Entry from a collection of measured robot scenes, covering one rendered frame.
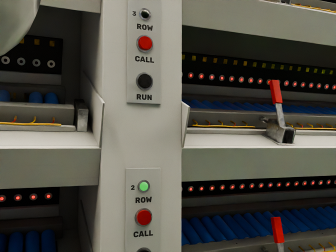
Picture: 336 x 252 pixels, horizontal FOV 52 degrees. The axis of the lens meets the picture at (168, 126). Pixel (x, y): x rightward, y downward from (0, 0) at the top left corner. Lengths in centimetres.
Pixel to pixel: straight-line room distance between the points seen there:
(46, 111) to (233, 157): 23
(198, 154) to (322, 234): 30
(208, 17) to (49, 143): 25
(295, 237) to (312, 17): 33
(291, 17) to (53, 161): 37
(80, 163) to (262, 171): 24
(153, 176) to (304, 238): 30
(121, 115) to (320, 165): 30
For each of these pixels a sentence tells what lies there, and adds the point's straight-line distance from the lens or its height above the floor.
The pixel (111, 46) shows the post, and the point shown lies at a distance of 39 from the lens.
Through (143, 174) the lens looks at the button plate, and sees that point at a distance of 39.
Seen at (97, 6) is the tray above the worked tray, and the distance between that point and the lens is 42.
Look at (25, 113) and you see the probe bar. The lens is 43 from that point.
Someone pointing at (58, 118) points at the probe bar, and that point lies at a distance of 43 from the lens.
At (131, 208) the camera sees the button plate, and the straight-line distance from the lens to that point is 39.
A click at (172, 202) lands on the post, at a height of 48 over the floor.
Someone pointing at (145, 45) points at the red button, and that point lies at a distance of 40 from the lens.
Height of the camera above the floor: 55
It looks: 3 degrees up
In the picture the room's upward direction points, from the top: straight up
